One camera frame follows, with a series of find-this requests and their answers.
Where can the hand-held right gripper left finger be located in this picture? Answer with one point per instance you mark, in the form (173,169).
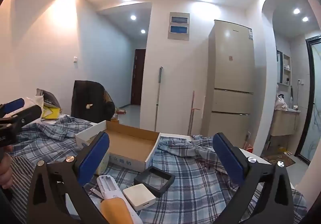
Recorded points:
(94,158)

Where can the cardboard box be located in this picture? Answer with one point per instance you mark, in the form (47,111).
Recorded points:
(133,141)

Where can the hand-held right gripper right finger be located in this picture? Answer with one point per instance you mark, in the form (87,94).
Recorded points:
(229,161)

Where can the chair with black jacket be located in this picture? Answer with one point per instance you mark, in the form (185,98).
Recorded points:
(87,98)

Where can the grey striped cloth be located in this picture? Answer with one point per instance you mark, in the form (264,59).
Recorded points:
(21,178)

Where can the person's left hand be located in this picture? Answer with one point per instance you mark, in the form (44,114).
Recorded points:
(5,173)

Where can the pink cloth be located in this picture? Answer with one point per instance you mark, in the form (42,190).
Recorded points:
(280,103)

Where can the black framed glass door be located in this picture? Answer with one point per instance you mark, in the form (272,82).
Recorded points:
(311,103)

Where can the dark brown door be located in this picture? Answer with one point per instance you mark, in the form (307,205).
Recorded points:
(138,78)

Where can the blue plaid blanket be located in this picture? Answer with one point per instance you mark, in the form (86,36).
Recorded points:
(190,183)

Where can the small metal clip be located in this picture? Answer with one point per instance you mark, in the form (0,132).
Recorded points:
(96,192)

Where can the wall electrical panel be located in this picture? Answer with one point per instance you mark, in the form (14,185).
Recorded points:
(178,27)

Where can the white remote control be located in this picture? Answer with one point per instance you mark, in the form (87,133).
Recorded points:
(107,185)

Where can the bathroom mirror cabinet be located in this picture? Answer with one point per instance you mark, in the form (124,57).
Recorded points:
(286,68)

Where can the orange case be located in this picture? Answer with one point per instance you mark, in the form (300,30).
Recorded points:
(116,212)

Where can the patterned bathroom mat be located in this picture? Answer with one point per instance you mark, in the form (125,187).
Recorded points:
(279,159)

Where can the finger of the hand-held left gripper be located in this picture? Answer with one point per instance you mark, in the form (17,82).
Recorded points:
(30,113)
(13,105)

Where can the white square box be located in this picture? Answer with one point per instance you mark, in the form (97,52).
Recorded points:
(139,196)

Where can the red carton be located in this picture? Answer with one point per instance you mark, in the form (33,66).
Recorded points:
(249,147)

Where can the beige sink cabinet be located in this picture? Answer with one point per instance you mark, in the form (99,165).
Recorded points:
(283,122)

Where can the grey bag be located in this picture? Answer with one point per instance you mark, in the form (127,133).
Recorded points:
(49,97)

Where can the red packets on floor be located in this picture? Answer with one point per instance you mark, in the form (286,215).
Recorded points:
(120,112)

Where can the yellow bag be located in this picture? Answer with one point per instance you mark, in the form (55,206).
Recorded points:
(51,113)

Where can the black square frame case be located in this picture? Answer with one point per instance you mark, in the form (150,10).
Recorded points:
(140,179)

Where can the beige refrigerator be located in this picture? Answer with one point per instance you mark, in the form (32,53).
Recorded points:
(232,83)

